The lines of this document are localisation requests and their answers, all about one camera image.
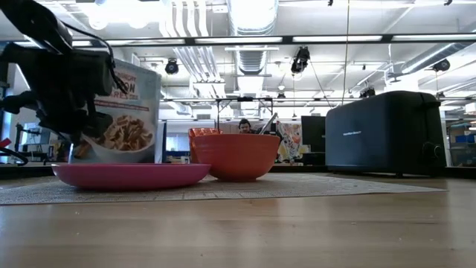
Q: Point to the black ceiling spotlight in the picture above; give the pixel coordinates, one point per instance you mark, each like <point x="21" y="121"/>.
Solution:
<point x="300" y="61"/>
<point x="172" y="67"/>
<point x="442" y="65"/>

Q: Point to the small background monitor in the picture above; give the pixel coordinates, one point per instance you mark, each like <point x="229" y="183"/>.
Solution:
<point x="37" y="132"/>

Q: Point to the black overhead frame bar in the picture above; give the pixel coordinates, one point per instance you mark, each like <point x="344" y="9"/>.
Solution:
<point x="189" y="40"/>

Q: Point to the storage shelf with bins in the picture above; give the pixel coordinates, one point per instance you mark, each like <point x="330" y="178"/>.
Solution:
<point x="463" y="139"/>

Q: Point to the grey woven placemat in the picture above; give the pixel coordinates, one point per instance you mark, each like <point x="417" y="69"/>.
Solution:
<point x="297" y="186"/>

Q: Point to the black background monitor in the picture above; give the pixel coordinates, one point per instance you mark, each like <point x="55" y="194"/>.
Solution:
<point x="312" y="134"/>

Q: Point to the silver ventilation duct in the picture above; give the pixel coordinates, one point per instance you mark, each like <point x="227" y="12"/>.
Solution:
<point x="253" y="59"/>

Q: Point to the person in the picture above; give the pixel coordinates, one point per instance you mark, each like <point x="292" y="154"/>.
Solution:
<point x="245" y="126"/>

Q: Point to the orange plastic bowl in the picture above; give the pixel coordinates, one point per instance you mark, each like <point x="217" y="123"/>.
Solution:
<point x="236" y="156"/>

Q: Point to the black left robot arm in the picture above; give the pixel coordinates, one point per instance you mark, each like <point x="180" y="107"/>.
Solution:
<point x="33" y="22"/>

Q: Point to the cinnamon squares cereal box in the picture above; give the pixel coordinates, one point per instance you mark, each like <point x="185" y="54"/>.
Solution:
<point x="137" y="97"/>

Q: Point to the pink plastic plate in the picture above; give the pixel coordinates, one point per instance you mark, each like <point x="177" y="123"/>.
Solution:
<point x="130" y="176"/>

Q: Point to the orange faceted cup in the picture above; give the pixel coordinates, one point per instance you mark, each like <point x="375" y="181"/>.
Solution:
<point x="202" y="131"/>

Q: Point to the black aluminium table frame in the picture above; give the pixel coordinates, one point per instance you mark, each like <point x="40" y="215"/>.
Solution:
<point x="22" y="170"/>

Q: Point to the colourful printed poster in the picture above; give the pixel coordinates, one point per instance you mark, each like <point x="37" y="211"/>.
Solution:
<point x="294" y="141"/>

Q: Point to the black two-slot toaster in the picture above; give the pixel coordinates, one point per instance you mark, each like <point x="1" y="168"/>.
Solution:
<point x="379" y="134"/>

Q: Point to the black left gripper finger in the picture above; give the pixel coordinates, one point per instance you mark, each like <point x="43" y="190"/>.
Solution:
<point x="98" y="124"/>

